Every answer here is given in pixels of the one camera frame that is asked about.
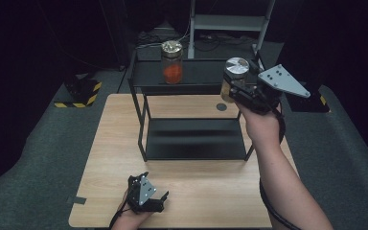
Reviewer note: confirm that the grey metal stand frame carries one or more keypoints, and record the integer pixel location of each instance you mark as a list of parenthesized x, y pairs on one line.
[(228, 23)]

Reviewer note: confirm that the grey tape strip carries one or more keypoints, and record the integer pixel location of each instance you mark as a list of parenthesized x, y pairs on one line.
[(76, 200)]

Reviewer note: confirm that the glass jar with orange contents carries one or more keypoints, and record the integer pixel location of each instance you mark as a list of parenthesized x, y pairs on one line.
[(172, 64)]

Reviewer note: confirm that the person's right hand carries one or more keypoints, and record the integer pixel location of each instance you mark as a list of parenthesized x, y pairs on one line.
[(262, 124)]

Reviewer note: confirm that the glass jar with beige contents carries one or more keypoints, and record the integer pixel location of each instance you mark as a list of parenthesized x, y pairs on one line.
[(234, 72)]

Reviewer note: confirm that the person's left hand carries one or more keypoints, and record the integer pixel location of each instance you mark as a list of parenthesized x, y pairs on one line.
[(131, 218)]

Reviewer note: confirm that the black round table grommet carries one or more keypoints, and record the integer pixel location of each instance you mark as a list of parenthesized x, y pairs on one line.
[(221, 107)]

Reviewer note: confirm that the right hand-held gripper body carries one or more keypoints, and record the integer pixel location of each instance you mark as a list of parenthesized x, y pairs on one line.
[(268, 87)]

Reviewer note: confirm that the yellow black striped stand base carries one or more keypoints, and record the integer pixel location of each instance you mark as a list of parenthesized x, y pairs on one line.
[(83, 91), (313, 103)]

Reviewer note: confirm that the black metal two-tier shelf rack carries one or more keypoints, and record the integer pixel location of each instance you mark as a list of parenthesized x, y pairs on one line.
[(195, 139)]

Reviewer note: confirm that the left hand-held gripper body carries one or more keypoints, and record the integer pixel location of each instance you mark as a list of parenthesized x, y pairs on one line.
[(142, 193)]

